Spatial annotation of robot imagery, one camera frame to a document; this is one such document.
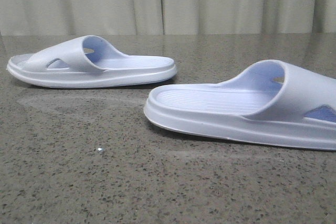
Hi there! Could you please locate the beige curtain backdrop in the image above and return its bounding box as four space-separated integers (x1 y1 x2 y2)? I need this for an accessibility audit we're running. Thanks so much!
1 0 335 35

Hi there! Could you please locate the light blue slipper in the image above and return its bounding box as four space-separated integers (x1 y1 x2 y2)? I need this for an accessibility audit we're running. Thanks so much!
144 60 335 150
7 35 177 89

